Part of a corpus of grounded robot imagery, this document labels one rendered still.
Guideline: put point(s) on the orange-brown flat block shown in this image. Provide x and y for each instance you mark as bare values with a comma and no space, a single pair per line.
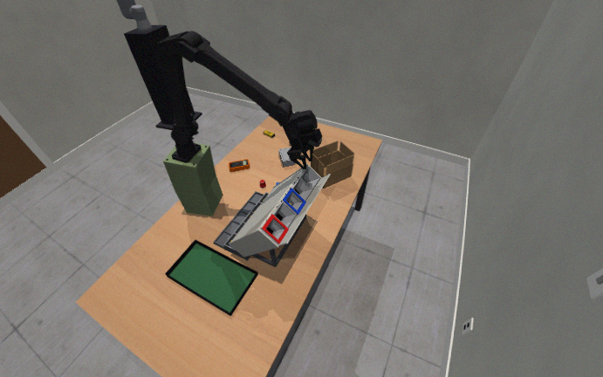
239,165

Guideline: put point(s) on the blue square band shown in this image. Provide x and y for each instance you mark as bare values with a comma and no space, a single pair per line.
303,201

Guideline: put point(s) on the brown cardboard box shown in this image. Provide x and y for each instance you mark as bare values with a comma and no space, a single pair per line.
340,163

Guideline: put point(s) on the red rectangular frame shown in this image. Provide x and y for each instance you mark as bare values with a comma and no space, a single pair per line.
268,222

